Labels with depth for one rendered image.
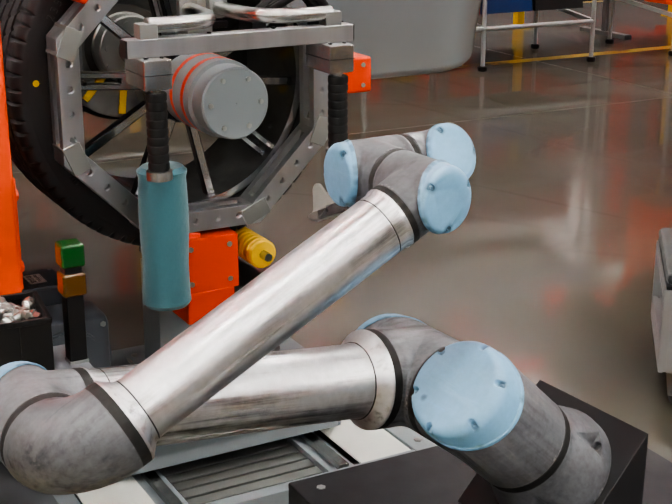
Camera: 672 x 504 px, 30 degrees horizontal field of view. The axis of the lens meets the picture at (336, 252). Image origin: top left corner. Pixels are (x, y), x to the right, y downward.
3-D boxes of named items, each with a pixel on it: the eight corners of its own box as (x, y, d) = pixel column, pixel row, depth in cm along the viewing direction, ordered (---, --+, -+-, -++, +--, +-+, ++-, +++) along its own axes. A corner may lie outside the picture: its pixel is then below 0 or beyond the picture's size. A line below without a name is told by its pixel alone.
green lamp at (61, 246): (78, 260, 209) (77, 237, 208) (86, 266, 206) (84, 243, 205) (55, 263, 207) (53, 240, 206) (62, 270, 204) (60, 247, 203)
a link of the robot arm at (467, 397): (526, 506, 175) (457, 451, 165) (449, 459, 189) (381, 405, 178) (585, 416, 177) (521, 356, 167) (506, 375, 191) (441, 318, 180)
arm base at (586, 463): (635, 443, 182) (602, 411, 176) (561, 551, 179) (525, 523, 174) (547, 395, 197) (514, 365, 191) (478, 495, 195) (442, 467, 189)
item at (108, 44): (158, 133, 293) (206, 4, 290) (170, 140, 287) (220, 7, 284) (31, 88, 276) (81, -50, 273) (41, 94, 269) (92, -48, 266)
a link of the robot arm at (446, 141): (419, 122, 175) (475, 115, 181) (372, 144, 186) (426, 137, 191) (435, 187, 175) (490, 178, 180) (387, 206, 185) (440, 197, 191)
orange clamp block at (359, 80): (313, 89, 251) (352, 85, 255) (332, 96, 244) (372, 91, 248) (313, 54, 249) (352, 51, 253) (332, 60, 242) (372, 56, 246)
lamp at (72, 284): (80, 288, 211) (78, 265, 210) (88, 295, 208) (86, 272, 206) (57, 292, 209) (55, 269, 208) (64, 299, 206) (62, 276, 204)
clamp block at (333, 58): (329, 64, 228) (329, 35, 226) (354, 72, 220) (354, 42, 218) (305, 67, 225) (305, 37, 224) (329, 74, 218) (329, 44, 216)
